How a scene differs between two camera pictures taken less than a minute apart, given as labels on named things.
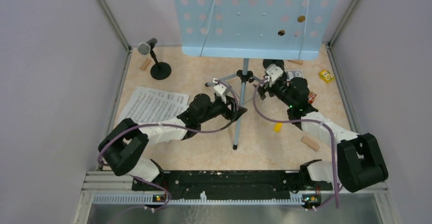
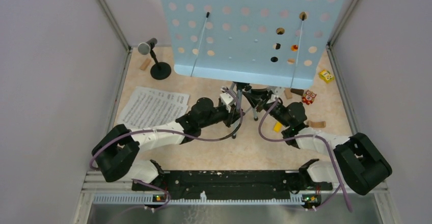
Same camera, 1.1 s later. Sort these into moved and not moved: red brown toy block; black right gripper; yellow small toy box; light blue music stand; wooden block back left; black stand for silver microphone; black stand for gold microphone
Moved: light blue music stand; black stand for gold microphone; black right gripper
Not moved: black stand for silver microphone; red brown toy block; yellow small toy box; wooden block back left
